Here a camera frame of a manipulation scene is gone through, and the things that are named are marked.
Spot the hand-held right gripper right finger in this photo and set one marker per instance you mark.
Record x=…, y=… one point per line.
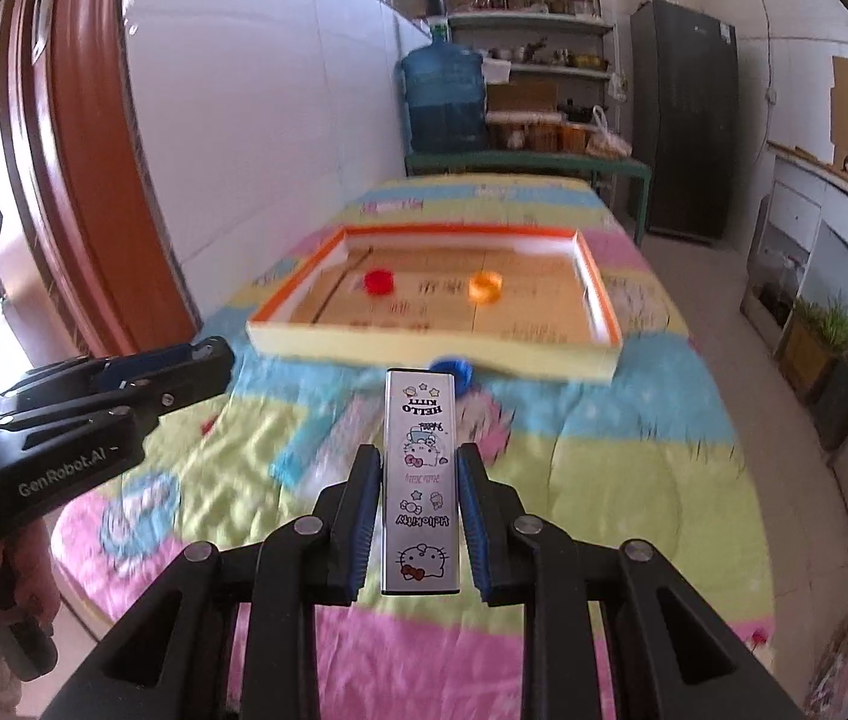
x=472, y=525

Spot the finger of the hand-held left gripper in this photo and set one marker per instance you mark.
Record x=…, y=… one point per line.
x=146, y=362
x=206, y=379

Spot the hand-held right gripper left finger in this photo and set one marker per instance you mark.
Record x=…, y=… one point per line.
x=364, y=525

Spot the white cartoon print tin box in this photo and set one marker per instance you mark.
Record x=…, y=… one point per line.
x=420, y=480

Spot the orange rimmed cardboard tray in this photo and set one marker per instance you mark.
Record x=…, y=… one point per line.
x=424, y=315

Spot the blue bottle cap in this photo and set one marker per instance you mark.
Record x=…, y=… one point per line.
x=461, y=371

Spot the red bottle cap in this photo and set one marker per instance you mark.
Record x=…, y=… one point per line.
x=379, y=283

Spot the brown wooden door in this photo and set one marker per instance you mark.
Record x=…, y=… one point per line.
x=93, y=165

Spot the orange translucent cap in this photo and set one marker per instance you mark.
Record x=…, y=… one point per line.
x=485, y=287

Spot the blue water jug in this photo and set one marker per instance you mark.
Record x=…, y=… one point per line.
x=442, y=90

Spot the white plastic bag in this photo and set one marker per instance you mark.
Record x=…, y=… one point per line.
x=607, y=136

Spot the cardboard box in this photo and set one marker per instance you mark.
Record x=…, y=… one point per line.
x=521, y=96

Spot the dark grey fridge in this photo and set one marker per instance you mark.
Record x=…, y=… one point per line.
x=682, y=120

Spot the white kitchen counter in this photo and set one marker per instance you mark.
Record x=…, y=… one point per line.
x=836, y=240

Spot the metal shelf rack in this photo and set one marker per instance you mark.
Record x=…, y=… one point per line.
x=529, y=22

